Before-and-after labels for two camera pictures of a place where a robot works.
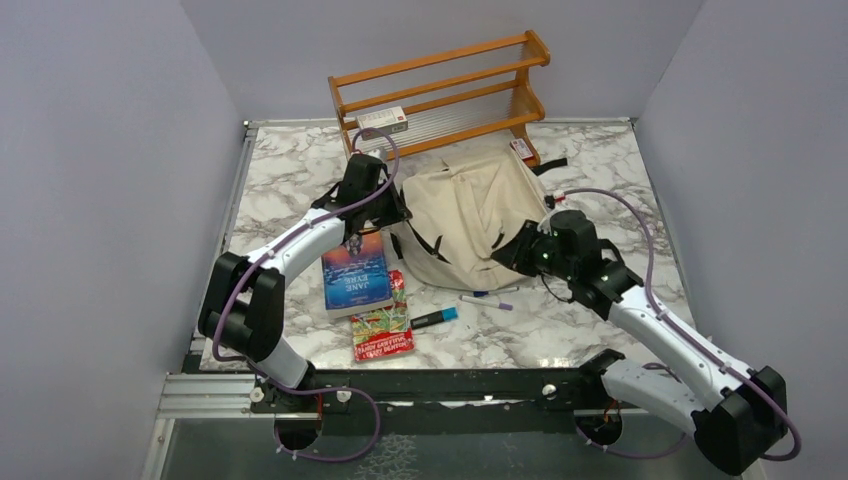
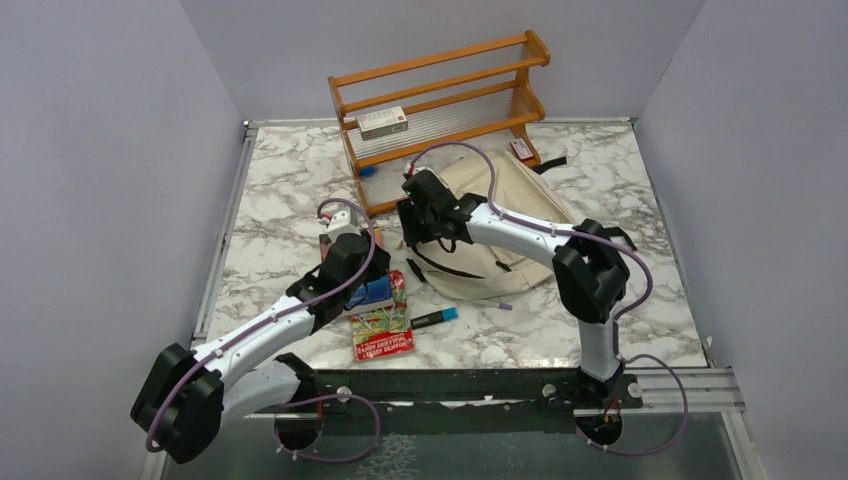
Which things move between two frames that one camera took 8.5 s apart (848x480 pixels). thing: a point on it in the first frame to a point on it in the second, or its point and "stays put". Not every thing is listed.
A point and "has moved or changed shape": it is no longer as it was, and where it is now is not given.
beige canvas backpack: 462,210 has moved or changed shape
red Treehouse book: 387,332 stays put
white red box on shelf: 390,121 stays put
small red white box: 519,146 stays put
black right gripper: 515,252 to 411,233
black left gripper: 398,211 to 380,264
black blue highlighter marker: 444,315 stays put
